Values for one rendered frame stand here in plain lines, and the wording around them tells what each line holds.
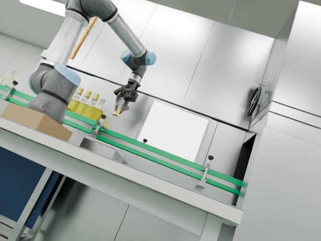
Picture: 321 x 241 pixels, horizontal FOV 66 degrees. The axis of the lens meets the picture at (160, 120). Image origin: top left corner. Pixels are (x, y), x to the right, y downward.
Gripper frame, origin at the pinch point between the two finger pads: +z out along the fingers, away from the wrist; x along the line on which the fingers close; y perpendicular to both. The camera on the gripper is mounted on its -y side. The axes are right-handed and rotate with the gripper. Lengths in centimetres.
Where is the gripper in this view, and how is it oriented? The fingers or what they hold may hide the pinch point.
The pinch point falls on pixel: (117, 110)
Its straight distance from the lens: 149.9
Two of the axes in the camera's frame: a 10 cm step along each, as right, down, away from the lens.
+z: -3.7, 8.8, -2.9
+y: 8.0, 1.4, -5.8
